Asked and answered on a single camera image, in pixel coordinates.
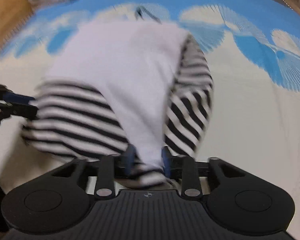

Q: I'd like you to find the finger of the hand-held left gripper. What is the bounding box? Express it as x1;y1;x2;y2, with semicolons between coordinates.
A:
0;99;39;126
0;81;37;103

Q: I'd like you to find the black white striped hooded shirt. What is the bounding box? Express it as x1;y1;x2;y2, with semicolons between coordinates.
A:
20;20;214;189

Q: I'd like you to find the wooden bed frame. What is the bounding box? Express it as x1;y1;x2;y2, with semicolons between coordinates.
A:
0;0;39;57

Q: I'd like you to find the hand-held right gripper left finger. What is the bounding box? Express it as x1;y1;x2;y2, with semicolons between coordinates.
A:
52;144;136;200

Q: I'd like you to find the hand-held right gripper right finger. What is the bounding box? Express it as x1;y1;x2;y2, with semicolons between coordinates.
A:
161;145;243;200

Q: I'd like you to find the blue patterned bed sheet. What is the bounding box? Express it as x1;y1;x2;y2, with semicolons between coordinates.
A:
0;0;300;195

